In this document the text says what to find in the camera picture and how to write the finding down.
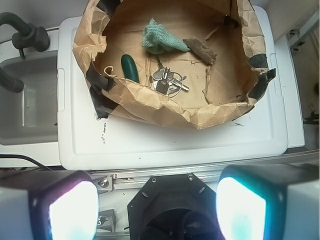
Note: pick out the grey plastic sink basin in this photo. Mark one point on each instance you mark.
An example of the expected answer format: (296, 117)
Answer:
(30, 117)

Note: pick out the black octagonal mount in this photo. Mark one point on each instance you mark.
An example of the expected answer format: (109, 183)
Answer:
(174, 208)

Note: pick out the aluminium extrusion rail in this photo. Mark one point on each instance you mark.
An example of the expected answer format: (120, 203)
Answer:
(111, 180)

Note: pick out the brown paper bag tray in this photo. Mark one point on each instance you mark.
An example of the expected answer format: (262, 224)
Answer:
(188, 64)

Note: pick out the green toy cucumber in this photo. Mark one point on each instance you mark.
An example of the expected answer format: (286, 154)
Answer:
(129, 68)

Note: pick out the brown wood chip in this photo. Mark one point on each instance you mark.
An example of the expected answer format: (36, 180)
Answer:
(201, 50)

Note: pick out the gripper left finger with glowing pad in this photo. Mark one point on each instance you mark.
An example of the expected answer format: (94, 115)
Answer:
(48, 205)

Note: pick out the teal microfiber cloth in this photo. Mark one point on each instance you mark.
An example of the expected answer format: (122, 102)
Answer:
(156, 39)

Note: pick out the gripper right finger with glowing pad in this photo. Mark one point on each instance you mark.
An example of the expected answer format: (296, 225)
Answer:
(269, 202)

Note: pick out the white plastic bin lid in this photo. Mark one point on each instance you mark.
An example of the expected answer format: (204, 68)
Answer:
(87, 142)

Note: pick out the silver key bunch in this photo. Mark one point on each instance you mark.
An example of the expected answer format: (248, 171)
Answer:
(167, 82)

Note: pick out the metal corner bracket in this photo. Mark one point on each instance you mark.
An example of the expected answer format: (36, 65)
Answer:
(107, 220)

